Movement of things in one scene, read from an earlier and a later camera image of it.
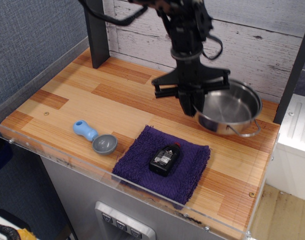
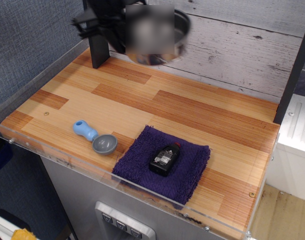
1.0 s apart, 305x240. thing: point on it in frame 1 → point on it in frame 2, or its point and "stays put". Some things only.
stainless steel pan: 230,111 → 155,35
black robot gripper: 191,77 → 108,14
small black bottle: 165,159 stays put
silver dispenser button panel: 111,223 stays put
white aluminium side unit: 291,168 stays put
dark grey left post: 97,34 stays put
